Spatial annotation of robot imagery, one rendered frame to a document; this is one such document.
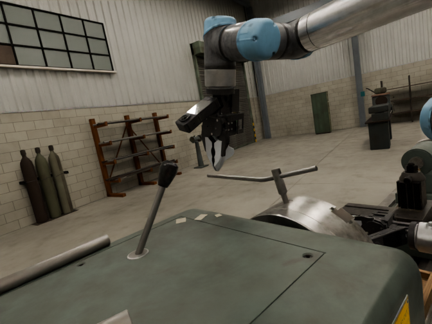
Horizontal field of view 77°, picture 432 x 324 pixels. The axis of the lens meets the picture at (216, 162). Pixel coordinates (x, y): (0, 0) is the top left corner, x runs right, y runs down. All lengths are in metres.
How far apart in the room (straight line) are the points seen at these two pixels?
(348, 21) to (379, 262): 0.40
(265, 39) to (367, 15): 0.17
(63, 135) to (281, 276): 7.27
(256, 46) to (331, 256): 0.38
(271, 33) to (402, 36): 14.27
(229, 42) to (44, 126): 6.90
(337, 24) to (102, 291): 0.58
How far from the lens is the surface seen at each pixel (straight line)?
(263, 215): 0.63
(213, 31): 0.65
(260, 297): 0.34
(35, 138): 7.25
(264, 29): 0.56
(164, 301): 0.37
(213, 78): 0.65
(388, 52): 14.75
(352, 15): 0.58
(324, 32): 0.61
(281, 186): 0.66
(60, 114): 7.56
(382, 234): 0.83
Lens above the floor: 1.45
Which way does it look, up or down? 8 degrees down
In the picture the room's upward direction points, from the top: 10 degrees counter-clockwise
